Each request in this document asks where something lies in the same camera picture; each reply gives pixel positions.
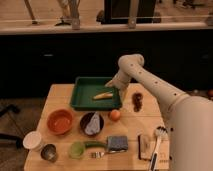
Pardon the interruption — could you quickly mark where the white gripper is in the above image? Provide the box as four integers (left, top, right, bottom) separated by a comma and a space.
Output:
104, 72, 131, 102

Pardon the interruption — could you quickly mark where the yellow banana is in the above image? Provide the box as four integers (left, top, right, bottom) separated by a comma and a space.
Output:
93, 92, 113, 100

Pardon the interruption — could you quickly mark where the green plastic tray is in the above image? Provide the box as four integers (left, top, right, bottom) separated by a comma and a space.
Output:
70, 77, 122, 111

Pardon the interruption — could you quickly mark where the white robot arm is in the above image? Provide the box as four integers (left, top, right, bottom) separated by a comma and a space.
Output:
107, 54, 213, 171

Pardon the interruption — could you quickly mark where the dark purple bowl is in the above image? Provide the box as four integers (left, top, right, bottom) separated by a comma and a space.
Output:
80, 112, 104, 136

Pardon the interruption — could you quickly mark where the red bowl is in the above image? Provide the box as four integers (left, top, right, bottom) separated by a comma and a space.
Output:
47, 109, 73, 135

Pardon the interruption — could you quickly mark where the dark red grapes bunch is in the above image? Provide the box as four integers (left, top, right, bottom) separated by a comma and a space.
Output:
132, 92, 143, 112

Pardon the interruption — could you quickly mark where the orange fruit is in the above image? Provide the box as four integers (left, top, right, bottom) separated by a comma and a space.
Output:
109, 109, 121, 122

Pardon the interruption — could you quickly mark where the grey crumpled cloth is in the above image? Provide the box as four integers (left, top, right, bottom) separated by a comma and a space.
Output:
85, 112, 100, 135

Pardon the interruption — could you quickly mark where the blue sponge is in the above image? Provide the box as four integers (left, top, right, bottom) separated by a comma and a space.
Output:
107, 136, 128, 151

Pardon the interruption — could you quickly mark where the white dish brush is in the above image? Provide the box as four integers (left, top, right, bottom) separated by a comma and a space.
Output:
149, 126, 167, 171

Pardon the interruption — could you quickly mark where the brown wooden block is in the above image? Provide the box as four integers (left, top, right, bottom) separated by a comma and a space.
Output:
138, 134, 151, 161

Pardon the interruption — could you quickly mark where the metal fork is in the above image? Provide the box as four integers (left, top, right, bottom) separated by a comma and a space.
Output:
90, 149, 127, 159

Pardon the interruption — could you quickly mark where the green plastic scoop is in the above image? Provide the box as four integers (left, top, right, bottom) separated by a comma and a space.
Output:
68, 141, 106, 159

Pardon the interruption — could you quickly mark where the small metal cup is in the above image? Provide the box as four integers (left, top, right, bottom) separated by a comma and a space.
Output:
40, 144, 58, 162

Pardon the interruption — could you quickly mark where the white round container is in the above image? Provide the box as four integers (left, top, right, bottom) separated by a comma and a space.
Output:
23, 131, 44, 151

